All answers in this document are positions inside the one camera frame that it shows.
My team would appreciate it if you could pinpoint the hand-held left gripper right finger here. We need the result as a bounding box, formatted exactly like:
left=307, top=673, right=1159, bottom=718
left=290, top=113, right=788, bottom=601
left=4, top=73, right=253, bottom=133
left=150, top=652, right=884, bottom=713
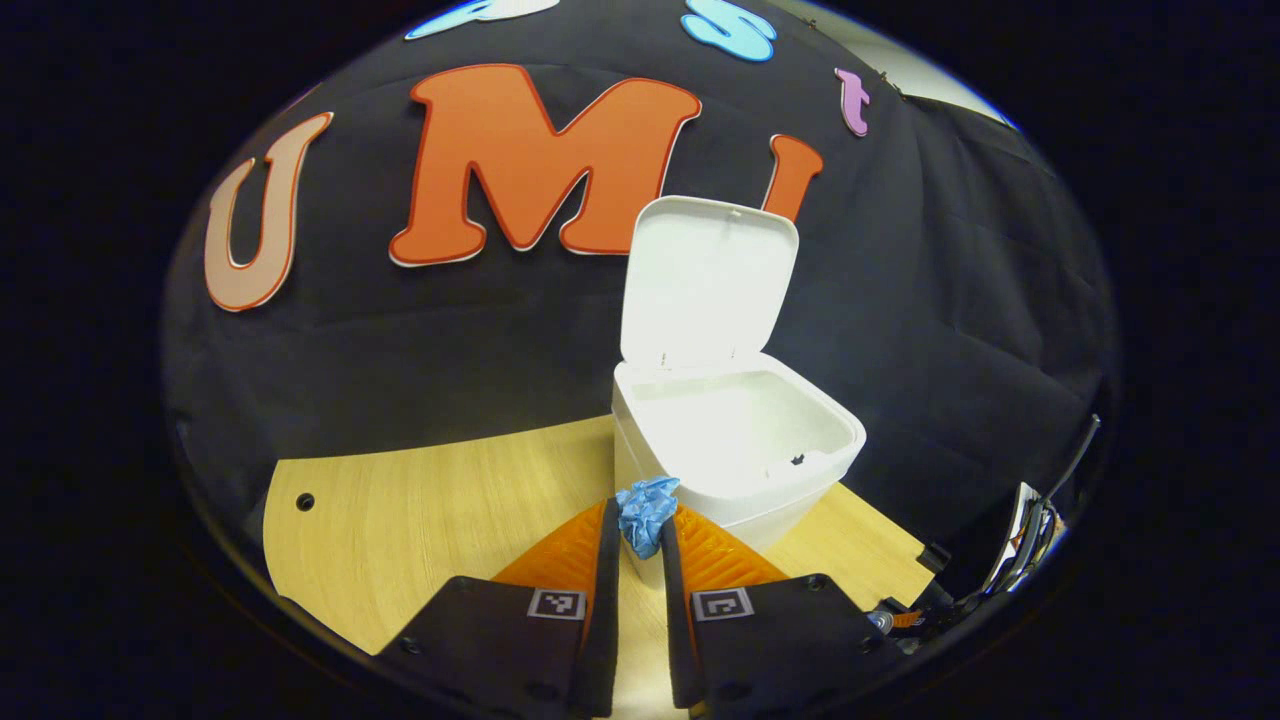
left=660, top=503, right=906, bottom=711

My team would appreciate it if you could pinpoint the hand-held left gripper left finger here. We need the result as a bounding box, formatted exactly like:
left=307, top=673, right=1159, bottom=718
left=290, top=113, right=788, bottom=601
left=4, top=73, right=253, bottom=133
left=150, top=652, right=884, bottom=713
left=375, top=498, right=623, bottom=719

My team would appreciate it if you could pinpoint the blue paper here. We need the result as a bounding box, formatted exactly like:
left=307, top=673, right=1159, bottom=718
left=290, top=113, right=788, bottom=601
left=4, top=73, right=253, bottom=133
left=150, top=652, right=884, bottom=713
left=615, top=476, right=683, bottom=561

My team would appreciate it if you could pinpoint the white desktop garbage bin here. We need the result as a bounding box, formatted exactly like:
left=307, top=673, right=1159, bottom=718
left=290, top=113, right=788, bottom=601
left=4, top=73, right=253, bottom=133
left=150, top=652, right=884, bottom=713
left=610, top=195, right=868, bottom=591

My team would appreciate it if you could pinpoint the wooden desktop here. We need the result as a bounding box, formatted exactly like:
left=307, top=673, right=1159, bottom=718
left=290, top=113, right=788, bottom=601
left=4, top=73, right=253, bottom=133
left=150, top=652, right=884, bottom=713
left=262, top=415, right=936, bottom=720

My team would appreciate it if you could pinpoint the white panel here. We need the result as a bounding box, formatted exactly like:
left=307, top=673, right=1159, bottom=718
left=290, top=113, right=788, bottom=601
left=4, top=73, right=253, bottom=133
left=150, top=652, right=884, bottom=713
left=985, top=480, right=1069, bottom=596

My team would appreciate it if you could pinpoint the black backdrop cloth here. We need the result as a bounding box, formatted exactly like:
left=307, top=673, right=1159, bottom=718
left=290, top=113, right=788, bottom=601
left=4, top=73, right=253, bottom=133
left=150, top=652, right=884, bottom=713
left=160, top=0, right=1116, bottom=591

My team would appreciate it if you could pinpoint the row of backdrop clips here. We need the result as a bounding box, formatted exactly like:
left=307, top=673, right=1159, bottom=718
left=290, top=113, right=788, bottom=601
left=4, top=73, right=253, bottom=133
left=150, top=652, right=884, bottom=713
left=805, top=15, right=906, bottom=101

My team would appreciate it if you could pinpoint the black cable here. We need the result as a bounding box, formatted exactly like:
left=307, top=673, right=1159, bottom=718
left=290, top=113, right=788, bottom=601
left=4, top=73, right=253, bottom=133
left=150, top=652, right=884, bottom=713
left=1040, top=415, right=1103, bottom=511

